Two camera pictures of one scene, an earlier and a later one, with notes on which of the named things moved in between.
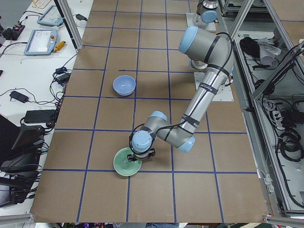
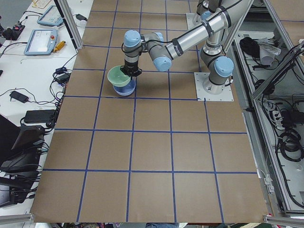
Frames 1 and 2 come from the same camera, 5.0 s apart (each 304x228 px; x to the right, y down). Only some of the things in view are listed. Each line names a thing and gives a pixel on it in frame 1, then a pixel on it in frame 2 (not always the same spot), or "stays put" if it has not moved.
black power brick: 41,116 stays put
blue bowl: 124,85 stays put
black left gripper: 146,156 to 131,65
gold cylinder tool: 59,46 stays put
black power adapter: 80,17 stays put
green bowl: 122,165 to 117,77
